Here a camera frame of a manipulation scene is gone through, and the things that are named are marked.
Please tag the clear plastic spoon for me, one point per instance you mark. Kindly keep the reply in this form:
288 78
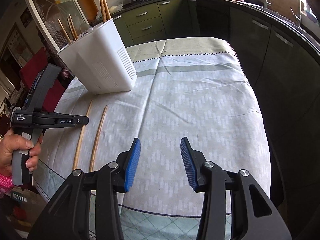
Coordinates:
85 29

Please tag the wooden chopstick five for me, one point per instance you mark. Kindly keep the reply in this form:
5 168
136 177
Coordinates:
74 30

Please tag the wooden cutting board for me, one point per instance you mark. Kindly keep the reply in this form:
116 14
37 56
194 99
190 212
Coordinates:
283 7

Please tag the chrome kitchen faucet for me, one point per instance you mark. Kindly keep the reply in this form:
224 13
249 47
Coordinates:
297 15

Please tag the green lower cabinets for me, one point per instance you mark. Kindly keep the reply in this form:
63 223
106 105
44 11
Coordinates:
153 20

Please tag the wooden chopstick four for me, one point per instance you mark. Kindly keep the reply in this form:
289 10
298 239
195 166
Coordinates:
102 3

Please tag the person's left hand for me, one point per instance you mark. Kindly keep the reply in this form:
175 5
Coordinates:
12 142

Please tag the white plastic utensil holder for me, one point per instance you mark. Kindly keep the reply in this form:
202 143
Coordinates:
100 60

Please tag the wooden chopstick six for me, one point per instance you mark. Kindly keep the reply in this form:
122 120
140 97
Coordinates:
105 11

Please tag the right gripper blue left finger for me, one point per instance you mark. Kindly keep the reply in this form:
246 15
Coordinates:
131 164

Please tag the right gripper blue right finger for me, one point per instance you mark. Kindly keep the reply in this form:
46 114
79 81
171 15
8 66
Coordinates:
189 161

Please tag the wooden chopstick two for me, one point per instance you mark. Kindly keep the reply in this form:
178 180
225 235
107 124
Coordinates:
78 147

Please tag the glass sliding door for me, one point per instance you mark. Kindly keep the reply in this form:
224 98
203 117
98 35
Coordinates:
46 12

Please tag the wooden chopstick one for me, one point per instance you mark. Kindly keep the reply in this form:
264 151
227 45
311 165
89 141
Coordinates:
64 31

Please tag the red chair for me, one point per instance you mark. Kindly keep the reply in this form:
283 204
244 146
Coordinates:
43 81

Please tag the patterned tablecloth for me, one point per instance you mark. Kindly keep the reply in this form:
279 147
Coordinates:
186 87

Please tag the wooden chopstick three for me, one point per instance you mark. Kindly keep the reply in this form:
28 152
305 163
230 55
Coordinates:
96 141

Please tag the wooden chopstick seven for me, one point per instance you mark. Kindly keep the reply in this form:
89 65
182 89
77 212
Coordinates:
71 29

